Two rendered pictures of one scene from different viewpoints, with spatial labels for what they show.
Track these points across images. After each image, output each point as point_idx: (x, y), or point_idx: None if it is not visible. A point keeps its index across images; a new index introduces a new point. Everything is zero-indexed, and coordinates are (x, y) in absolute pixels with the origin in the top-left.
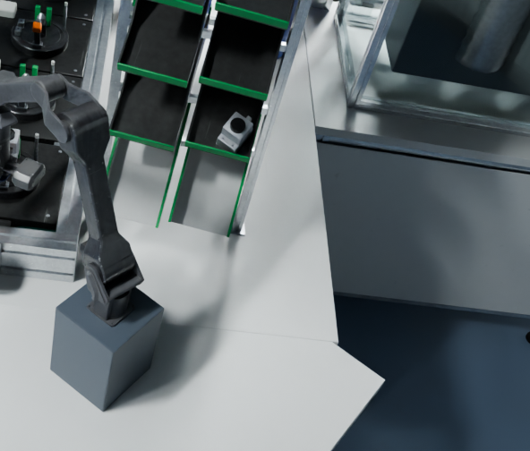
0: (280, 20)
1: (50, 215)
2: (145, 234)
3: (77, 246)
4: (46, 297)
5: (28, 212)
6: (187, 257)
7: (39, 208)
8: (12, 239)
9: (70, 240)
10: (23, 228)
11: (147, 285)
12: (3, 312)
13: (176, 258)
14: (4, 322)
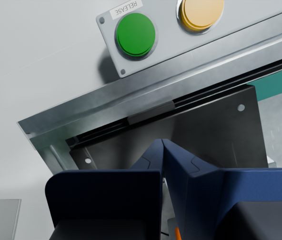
0: None
1: (85, 163)
2: (39, 192)
3: (22, 132)
4: (65, 69)
5: (116, 152)
6: None
7: (107, 167)
8: (110, 95)
9: (38, 137)
10: (117, 128)
11: None
12: (92, 20)
13: None
14: (82, 5)
